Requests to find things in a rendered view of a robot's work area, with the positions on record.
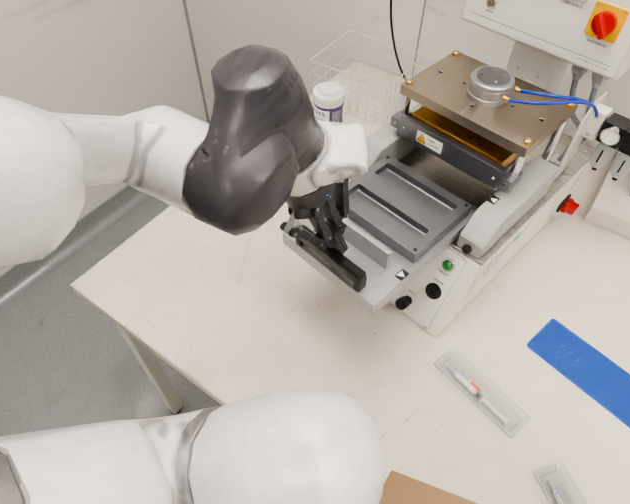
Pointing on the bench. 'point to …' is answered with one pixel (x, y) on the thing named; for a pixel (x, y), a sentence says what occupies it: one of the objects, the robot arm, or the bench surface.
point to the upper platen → (465, 136)
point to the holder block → (403, 207)
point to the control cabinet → (567, 43)
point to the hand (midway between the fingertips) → (334, 238)
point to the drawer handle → (338, 262)
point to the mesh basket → (361, 77)
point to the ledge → (621, 211)
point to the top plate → (491, 102)
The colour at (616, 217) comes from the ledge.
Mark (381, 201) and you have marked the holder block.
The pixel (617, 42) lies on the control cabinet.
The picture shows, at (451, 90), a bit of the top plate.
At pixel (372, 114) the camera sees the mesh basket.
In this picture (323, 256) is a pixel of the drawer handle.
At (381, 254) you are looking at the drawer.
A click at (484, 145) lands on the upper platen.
